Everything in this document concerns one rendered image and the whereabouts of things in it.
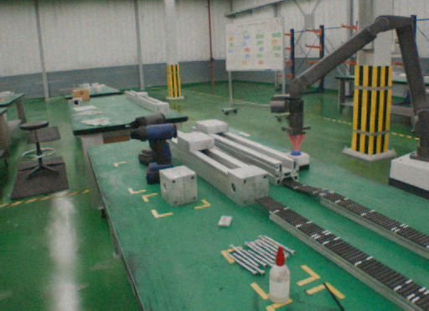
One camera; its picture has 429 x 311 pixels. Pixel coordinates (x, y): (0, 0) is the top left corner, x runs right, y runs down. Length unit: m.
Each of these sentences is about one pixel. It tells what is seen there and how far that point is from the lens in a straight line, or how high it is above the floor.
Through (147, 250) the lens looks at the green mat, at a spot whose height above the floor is 0.78.
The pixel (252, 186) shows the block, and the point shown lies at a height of 0.84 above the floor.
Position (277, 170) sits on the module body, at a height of 0.84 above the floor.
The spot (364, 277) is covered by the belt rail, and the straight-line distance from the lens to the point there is 0.78.
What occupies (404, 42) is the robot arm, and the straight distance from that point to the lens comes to 1.31.
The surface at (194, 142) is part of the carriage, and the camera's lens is 1.40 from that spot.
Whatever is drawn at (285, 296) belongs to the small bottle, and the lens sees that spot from 0.69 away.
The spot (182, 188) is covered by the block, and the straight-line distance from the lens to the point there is 1.10.
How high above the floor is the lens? 1.23
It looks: 15 degrees down
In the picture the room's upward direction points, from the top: 3 degrees counter-clockwise
